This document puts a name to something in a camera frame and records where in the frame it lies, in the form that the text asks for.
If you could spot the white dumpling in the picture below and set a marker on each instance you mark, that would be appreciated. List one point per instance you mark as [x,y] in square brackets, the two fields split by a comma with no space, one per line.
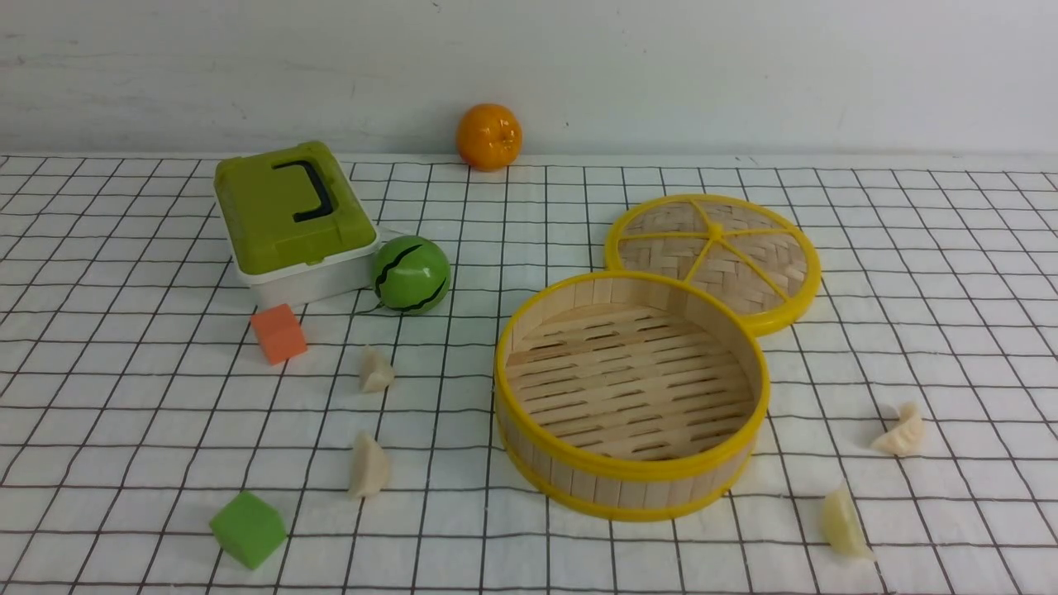
[376,371]
[906,437]
[841,525]
[370,467]

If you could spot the orange foam cube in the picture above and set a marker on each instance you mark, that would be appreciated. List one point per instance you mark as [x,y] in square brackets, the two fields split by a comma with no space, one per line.
[279,334]

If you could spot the green lidded white box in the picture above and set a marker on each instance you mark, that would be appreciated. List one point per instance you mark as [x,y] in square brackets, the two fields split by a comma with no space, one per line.
[297,232]

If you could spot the bamboo steamer lid yellow rim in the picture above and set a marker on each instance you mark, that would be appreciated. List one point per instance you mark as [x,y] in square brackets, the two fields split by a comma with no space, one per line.
[754,261]

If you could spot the orange fruit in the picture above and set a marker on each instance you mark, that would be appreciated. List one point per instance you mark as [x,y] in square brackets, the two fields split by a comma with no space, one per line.
[489,137]

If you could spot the bamboo steamer tray yellow rim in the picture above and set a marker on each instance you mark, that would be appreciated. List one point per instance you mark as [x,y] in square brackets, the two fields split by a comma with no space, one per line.
[629,396]

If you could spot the green watermelon toy ball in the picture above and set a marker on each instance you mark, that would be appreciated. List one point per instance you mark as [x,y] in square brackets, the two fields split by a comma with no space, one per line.
[411,275]

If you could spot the green foam cube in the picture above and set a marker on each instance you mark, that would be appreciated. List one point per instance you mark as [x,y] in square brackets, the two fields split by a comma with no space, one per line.
[248,529]

